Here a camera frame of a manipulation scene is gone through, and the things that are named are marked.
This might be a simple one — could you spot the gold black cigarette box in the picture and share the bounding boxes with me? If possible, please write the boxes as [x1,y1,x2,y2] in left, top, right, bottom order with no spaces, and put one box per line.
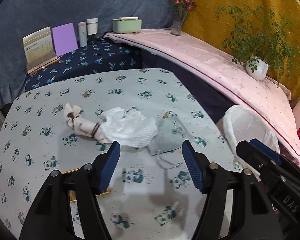
[61,168,111,204]

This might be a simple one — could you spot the white textured paper towel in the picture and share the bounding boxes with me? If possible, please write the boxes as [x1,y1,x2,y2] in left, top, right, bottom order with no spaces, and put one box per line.
[100,107,158,148]

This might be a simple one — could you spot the white lined trash bin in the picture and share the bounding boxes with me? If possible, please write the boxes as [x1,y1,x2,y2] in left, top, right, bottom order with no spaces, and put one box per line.
[217,105,280,181]

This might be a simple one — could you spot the beige cloth roll with bands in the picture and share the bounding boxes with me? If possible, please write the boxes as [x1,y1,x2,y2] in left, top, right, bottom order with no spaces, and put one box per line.
[64,103,110,144]

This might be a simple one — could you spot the panda print table cloth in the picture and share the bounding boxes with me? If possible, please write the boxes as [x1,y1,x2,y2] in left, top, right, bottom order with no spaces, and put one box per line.
[0,68,243,240]

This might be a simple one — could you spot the pink cloth cover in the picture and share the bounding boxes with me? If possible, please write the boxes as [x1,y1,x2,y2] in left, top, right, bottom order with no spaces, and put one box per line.
[105,29,300,165]

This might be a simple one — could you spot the dark blue patterned cloth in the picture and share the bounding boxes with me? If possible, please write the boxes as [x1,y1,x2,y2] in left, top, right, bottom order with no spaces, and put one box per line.
[25,38,142,92]

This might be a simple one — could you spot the green plant white pot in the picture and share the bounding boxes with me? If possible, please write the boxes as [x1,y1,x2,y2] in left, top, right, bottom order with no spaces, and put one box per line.
[216,5,300,81]

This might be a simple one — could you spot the purple notebook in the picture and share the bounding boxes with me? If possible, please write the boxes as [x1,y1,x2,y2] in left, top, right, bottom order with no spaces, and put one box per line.
[52,23,78,56]

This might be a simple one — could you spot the gold desk calendar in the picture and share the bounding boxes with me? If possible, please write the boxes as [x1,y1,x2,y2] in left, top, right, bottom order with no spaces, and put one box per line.
[23,27,59,75]

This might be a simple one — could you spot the tall white bottle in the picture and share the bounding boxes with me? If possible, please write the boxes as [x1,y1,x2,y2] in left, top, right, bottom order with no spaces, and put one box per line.
[78,21,87,47]

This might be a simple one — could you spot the green tissue box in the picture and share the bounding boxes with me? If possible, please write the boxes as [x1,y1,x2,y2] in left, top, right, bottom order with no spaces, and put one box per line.
[112,17,142,34]

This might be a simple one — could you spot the white jar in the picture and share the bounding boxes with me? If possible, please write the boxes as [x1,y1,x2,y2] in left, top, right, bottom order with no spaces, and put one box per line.
[87,18,98,35]

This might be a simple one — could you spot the mustard yellow cloth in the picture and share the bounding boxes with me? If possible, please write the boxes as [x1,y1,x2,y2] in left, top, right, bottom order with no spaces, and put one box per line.
[181,0,300,100]

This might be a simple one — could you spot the glass vase red flowers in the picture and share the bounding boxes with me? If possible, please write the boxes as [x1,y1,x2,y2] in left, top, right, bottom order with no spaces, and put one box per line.
[168,0,196,36]

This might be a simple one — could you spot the blue grey sofa cover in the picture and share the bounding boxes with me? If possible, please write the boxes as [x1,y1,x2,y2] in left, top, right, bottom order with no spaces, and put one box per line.
[0,0,197,110]

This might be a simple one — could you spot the grey drawstring pouch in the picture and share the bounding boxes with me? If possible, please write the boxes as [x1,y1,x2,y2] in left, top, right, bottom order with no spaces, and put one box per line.
[147,115,192,170]

